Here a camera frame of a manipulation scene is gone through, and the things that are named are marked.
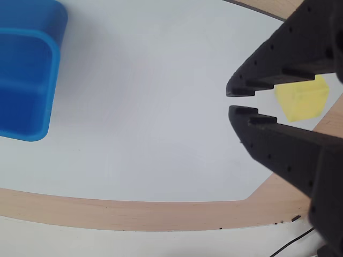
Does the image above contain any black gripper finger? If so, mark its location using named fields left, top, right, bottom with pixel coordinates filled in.
left=228, top=105, right=343, bottom=201
left=226, top=0, right=343, bottom=97

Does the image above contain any yellow cube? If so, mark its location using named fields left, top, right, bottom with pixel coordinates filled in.
left=274, top=74, right=330, bottom=123

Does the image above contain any white rectangular mat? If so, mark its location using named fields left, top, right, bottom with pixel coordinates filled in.
left=0, top=0, right=343, bottom=202

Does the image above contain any blue rectangular bin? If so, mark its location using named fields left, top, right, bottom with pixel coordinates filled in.
left=0, top=0, right=69, bottom=142

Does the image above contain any thin black cable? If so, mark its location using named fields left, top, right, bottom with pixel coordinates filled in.
left=269, top=227, right=315, bottom=257

